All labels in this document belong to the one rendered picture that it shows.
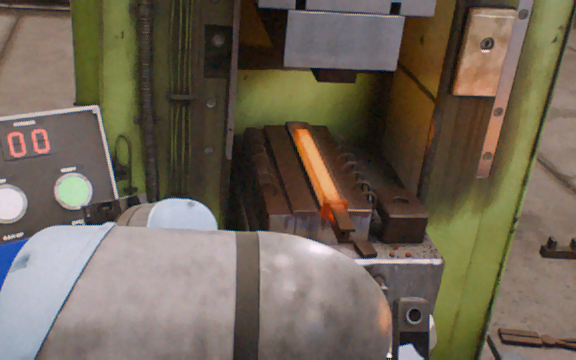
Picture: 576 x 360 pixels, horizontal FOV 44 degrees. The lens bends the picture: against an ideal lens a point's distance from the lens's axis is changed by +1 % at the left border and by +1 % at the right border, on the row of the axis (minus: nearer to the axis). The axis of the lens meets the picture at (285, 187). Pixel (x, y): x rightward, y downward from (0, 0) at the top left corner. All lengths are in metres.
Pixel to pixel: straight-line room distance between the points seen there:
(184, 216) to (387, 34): 0.59
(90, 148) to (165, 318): 0.81
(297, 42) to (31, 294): 0.87
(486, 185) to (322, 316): 1.22
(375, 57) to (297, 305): 0.89
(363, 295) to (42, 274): 0.18
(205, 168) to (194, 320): 1.05
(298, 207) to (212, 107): 0.25
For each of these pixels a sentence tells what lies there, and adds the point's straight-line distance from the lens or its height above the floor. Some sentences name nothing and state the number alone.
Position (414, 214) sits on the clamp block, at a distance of 1.41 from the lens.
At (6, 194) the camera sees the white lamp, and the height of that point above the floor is 1.10.
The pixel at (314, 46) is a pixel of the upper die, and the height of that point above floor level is 1.31.
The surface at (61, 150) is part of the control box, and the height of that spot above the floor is 1.15.
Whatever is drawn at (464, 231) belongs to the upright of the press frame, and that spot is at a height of 0.86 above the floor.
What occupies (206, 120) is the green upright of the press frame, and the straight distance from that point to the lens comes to 1.39.
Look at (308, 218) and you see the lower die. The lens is 1.35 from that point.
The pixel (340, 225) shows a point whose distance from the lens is 1.26.
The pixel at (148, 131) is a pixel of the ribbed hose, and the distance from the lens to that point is 1.37.
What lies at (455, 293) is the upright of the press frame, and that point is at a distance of 1.74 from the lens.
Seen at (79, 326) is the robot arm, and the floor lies 1.39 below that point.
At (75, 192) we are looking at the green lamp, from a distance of 1.16.
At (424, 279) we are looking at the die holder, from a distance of 1.42.
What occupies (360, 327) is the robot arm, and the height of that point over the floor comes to 1.38.
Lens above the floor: 1.63
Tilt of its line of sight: 27 degrees down
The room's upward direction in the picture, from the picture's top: 6 degrees clockwise
